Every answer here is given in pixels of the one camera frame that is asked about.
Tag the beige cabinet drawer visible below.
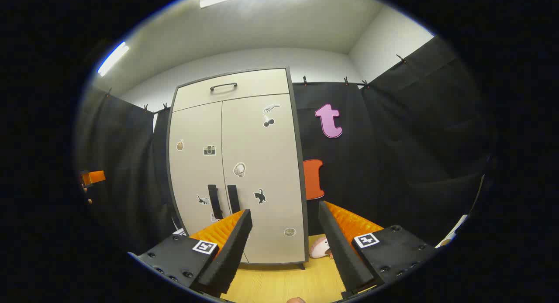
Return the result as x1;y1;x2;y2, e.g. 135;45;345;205
173;69;290;113

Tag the beige cabinet door camera sticker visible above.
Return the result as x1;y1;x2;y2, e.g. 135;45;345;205
168;101;249;263

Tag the grey double-door shoe cabinet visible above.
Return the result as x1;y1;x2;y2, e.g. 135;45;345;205
165;67;310;269

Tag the beige cabinet door headphones sticker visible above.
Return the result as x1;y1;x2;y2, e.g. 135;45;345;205
221;93;306;264

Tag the white side table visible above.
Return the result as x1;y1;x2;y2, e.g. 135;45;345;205
435;213;469;249

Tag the black door handle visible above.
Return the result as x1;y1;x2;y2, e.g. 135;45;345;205
227;185;242;214
207;184;224;220

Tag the pink smiling plush toy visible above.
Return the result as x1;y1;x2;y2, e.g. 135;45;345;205
309;235;333;260

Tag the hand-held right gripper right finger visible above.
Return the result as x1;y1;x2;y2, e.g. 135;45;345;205
318;201;437;300

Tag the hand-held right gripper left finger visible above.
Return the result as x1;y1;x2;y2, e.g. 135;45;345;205
129;209;253;297

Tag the narrow ceiling light strip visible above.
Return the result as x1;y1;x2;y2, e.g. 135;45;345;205
97;41;130;77

